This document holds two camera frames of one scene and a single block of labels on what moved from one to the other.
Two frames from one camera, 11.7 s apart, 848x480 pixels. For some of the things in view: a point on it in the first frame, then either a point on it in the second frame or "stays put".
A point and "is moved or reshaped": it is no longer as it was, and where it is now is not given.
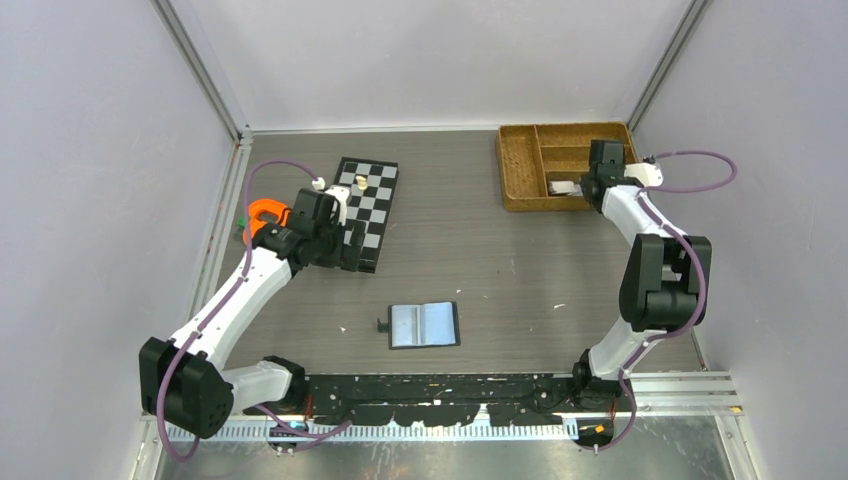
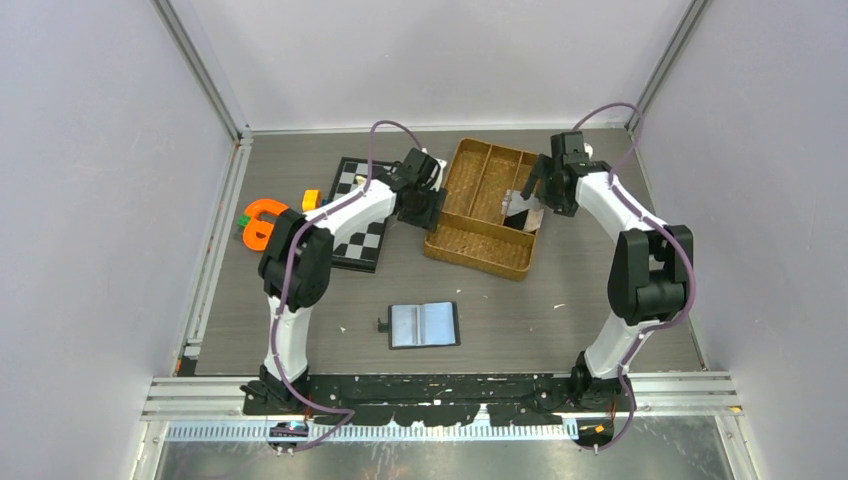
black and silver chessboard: [371, 204] stays put
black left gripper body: [332, 252] -> [426, 209]
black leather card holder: [421, 325] stays put
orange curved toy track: [265, 205] stays put
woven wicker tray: [530, 156] is moved or reshaped
